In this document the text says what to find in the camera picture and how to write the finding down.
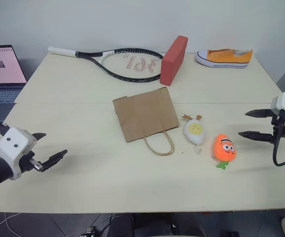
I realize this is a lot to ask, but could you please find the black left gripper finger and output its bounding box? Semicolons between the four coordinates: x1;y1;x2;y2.
41;149;68;172
32;132;47;143

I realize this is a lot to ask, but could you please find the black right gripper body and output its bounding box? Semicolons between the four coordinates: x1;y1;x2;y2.
270;109;285;146

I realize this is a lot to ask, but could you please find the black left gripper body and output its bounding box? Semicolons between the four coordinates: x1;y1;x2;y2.
18;151;44;174

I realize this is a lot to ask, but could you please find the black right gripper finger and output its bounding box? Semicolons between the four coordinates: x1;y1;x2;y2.
244;109;273;119
238;131;274;142

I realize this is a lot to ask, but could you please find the orange carrot plush toy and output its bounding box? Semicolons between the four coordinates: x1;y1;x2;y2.
211;133;238;170

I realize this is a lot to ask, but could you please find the egg plush toy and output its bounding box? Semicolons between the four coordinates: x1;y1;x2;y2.
181;114;206;156

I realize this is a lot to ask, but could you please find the orange canvas sneaker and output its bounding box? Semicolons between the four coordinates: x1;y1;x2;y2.
195;48;253;70

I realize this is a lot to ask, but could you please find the grey laptop with pink screen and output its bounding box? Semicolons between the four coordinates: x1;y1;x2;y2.
0;44;28;105

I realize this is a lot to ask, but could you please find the red foam brick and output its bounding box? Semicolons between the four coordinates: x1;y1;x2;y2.
160;35;189;87

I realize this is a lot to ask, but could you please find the black rounded shape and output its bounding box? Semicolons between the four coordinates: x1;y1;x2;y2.
107;213;176;237

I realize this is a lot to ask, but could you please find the black and white tennis racket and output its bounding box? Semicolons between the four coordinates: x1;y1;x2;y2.
47;46;164;83

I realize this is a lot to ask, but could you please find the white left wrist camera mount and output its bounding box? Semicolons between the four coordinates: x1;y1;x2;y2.
0;127;38;181

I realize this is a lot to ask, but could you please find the thin white floor cable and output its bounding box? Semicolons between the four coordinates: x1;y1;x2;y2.
3;212;22;233

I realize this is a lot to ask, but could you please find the brown paper bag with handles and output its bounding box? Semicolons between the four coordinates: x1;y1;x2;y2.
112;87;181;156

